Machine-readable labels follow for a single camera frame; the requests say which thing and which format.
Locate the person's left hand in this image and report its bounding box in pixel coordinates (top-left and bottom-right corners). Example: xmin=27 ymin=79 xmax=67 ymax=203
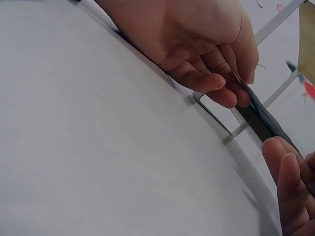
xmin=94 ymin=0 xmax=260 ymax=109

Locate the person's right hand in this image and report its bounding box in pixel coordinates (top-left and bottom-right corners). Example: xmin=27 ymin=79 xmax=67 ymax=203
xmin=261 ymin=137 xmax=315 ymax=236

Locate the dark grey strip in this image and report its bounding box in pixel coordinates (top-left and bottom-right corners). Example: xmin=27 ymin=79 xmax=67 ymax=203
xmin=232 ymin=70 xmax=305 ymax=160

